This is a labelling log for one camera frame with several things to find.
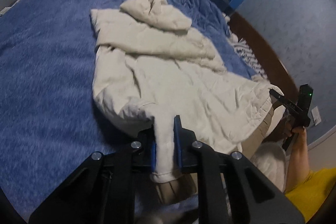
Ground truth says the person's right hand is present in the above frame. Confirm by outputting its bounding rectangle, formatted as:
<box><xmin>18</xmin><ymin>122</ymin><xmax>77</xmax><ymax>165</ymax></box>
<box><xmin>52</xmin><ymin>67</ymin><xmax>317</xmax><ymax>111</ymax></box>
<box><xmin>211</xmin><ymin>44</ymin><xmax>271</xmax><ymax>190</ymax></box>
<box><xmin>284</xmin><ymin>116</ymin><xmax>307</xmax><ymax>137</ymax></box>

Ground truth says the white wall switch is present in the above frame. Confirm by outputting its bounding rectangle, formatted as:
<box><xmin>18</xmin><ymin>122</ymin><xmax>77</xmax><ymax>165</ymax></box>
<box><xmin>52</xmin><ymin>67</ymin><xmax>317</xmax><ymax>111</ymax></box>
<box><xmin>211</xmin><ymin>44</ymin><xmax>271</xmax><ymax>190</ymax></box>
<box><xmin>311</xmin><ymin>106</ymin><xmax>322</xmax><ymax>126</ymax></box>

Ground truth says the striped black white pillow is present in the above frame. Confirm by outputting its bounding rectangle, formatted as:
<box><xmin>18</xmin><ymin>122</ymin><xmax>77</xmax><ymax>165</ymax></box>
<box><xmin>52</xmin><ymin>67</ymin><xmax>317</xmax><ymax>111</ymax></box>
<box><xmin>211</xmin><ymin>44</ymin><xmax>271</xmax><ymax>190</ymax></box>
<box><xmin>228</xmin><ymin>33</ymin><xmax>269</xmax><ymax>81</ymax></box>

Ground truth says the cream hooded puffer jacket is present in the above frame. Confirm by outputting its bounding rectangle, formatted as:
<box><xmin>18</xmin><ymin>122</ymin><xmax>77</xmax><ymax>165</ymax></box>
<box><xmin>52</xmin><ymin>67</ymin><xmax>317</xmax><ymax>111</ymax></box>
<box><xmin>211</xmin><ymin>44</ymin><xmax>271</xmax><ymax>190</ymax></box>
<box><xmin>90</xmin><ymin>0</ymin><xmax>287</xmax><ymax>205</ymax></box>

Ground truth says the blue fleece blanket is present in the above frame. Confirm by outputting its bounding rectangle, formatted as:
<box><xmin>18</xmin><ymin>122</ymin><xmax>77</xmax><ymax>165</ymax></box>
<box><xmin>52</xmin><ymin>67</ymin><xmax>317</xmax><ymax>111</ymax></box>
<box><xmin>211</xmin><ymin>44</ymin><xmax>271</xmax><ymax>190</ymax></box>
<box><xmin>1</xmin><ymin>0</ymin><xmax>255</xmax><ymax>220</ymax></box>

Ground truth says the person's right forearm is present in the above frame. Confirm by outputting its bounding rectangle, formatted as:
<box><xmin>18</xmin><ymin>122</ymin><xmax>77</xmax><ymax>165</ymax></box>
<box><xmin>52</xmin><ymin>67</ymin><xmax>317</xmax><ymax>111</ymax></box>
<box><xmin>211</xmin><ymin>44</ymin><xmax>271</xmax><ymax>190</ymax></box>
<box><xmin>285</xmin><ymin>134</ymin><xmax>310</xmax><ymax>192</ymax></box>

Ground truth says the brown wooden headboard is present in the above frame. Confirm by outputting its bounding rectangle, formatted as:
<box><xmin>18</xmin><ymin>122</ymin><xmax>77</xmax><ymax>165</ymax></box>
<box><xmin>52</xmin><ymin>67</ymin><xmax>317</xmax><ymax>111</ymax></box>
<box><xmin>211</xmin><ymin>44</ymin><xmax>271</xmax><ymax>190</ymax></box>
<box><xmin>228</xmin><ymin>12</ymin><xmax>298</xmax><ymax>101</ymax></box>

